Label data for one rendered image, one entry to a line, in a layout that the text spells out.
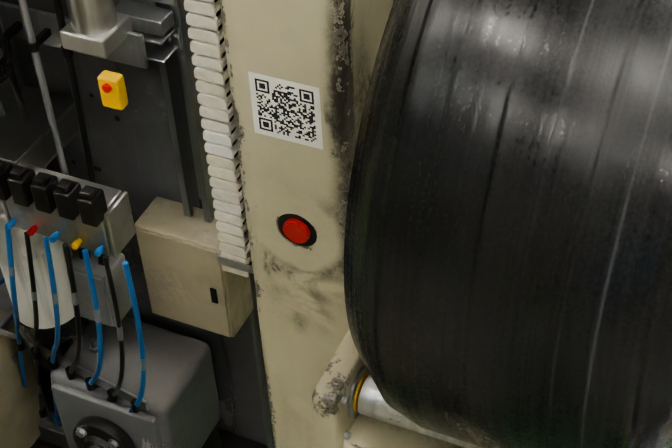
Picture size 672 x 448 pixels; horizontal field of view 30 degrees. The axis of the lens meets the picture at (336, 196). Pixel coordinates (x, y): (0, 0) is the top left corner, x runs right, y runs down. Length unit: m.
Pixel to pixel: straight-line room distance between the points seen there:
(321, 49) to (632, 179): 0.36
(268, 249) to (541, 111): 0.51
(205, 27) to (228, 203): 0.23
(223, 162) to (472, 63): 0.45
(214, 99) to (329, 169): 0.14
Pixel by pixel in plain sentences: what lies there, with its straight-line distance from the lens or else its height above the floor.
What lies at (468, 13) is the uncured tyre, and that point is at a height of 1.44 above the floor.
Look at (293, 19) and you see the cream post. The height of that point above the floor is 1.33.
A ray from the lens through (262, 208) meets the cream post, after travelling 1.32.
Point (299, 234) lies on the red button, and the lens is 1.31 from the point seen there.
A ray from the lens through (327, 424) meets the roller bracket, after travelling 1.34.
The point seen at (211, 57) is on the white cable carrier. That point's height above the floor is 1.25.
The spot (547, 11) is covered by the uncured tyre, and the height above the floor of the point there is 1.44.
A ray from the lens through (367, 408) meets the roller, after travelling 1.35.
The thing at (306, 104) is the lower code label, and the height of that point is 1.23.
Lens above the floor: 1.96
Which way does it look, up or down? 42 degrees down
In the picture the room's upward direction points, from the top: 3 degrees counter-clockwise
